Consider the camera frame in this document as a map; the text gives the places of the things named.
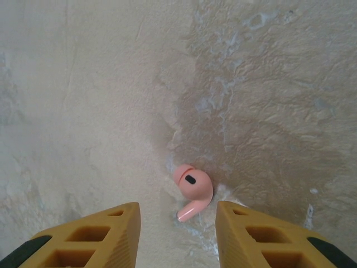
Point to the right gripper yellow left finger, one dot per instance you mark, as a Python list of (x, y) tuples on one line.
[(117, 243)]

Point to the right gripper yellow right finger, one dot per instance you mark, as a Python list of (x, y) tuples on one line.
[(237, 243)]

